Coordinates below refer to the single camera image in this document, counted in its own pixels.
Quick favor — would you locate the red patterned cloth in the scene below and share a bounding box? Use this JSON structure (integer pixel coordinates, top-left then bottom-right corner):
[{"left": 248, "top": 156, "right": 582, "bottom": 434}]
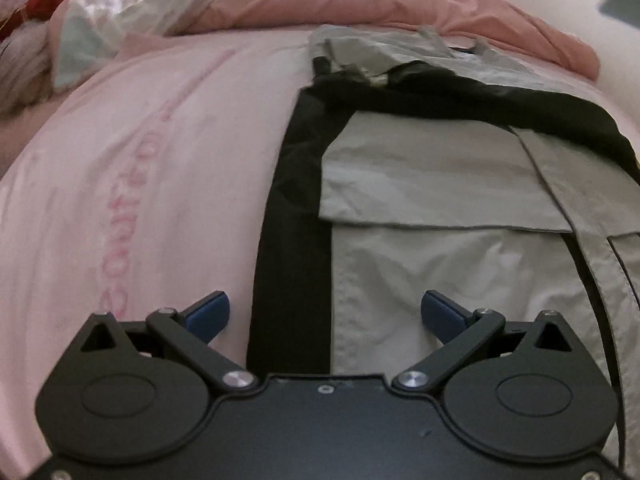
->
[{"left": 0, "top": 0, "right": 76, "bottom": 43}]

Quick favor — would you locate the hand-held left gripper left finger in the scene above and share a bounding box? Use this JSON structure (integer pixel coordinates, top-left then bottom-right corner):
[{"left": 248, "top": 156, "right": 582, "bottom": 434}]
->
[{"left": 75, "top": 289, "right": 261, "bottom": 392}]

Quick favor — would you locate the grey and black jacket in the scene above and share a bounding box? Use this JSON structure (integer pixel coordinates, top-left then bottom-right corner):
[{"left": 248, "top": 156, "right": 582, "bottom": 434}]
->
[{"left": 245, "top": 25, "right": 640, "bottom": 480}]

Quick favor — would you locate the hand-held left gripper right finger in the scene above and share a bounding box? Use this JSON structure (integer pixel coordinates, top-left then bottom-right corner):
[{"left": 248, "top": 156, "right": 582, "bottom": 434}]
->
[{"left": 391, "top": 289, "right": 581, "bottom": 392}]

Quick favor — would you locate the dark green wall object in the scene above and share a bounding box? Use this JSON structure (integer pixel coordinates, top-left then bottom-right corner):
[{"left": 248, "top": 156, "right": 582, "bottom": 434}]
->
[{"left": 596, "top": 0, "right": 640, "bottom": 27}]

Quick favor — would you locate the white pastel patterned blanket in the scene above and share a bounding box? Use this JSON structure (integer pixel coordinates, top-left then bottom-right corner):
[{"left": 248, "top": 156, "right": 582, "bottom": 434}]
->
[{"left": 50, "top": 0, "right": 281, "bottom": 92}]

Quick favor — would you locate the pale pink bed sheet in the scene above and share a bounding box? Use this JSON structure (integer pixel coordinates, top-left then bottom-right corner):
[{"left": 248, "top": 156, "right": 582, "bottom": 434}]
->
[{"left": 0, "top": 27, "right": 640, "bottom": 480}]

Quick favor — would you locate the salmon pink quilt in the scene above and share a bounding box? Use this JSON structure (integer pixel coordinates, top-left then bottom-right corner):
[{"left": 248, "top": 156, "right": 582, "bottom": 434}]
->
[{"left": 165, "top": 0, "right": 602, "bottom": 81}]

